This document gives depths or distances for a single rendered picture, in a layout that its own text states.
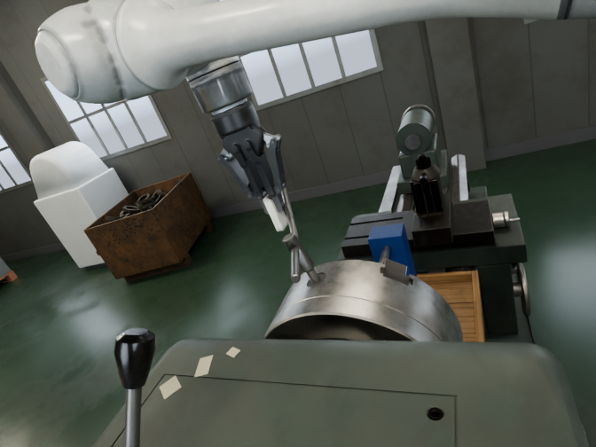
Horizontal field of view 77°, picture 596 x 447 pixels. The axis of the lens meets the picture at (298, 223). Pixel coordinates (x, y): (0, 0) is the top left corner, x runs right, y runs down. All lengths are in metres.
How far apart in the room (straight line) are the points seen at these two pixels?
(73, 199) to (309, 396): 4.50
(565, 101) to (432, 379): 3.78
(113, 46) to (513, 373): 0.51
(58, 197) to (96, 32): 4.47
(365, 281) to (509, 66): 3.44
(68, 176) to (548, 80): 4.73
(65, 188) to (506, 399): 4.71
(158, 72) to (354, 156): 3.62
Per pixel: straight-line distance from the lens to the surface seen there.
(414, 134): 1.57
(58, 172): 4.80
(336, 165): 4.09
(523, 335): 1.42
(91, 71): 0.48
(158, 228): 3.73
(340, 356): 0.43
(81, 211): 4.82
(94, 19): 0.50
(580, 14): 0.48
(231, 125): 0.63
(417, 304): 0.56
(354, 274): 0.57
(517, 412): 0.37
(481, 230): 1.12
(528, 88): 3.96
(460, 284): 1.07
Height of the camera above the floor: 1.56
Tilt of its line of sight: 24 degrees down
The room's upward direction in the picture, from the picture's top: 21 degrees counter-clockwise
